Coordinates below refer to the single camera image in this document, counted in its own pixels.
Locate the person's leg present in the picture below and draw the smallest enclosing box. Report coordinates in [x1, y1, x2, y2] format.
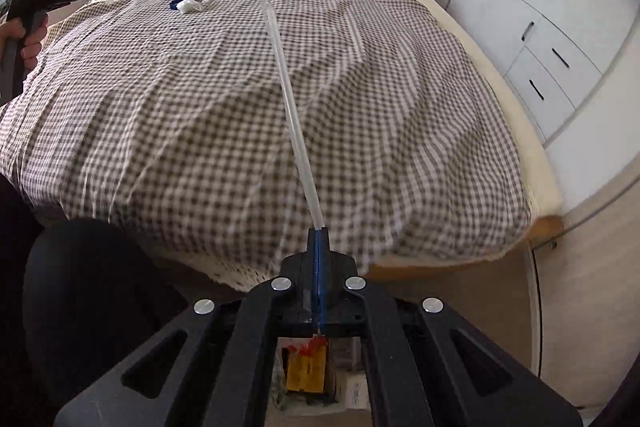
[22, 217, 246, 427]
[0, 174, 48, 268]

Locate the person's left leg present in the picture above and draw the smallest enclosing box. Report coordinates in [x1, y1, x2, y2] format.
[0, 174, 48, 268]

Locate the white wardrobe drawer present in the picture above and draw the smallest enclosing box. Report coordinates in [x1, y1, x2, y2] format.
[505, 47, 576, 142]
[520, 24, 603, 108]

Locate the person's right leg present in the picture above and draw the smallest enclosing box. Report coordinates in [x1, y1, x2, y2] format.
[22, 217, 246, 427]

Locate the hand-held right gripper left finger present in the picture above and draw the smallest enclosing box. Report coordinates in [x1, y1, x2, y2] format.
[53, 229, 321, 427]

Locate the person's left hand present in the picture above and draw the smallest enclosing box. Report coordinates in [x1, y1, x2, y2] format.
[0, 14, 49, 72]

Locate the clear plastic tube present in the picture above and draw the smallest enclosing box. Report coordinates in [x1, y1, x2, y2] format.
[261, 0, 326, 233]

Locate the brown checked blanket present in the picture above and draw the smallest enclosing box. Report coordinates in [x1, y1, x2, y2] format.
[0, 0, 533, 278]

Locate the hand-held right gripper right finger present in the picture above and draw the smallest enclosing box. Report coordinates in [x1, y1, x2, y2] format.
[316, 229, 583, 427]

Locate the cream bed sheet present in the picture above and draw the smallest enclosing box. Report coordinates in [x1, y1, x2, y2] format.
[47, 0, 563, 268]

